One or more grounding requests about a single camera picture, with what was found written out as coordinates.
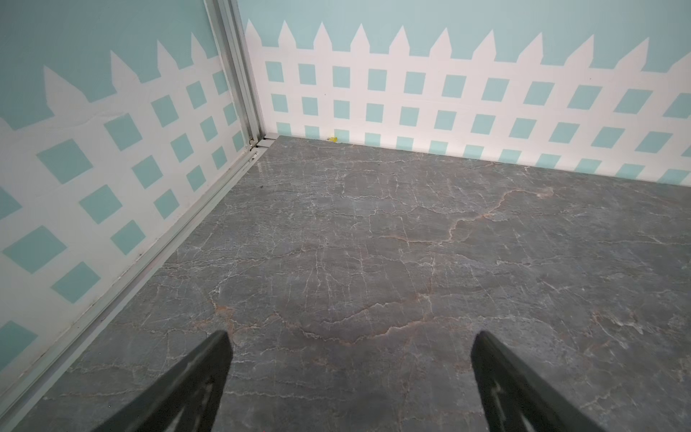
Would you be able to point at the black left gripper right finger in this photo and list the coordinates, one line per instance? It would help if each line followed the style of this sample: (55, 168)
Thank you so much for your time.
(514, 397)

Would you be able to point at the aluminium frame profile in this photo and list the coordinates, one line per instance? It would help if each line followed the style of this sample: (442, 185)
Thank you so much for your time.
(120, 121)

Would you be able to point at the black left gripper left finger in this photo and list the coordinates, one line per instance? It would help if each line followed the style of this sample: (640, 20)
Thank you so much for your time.
(188, 395)

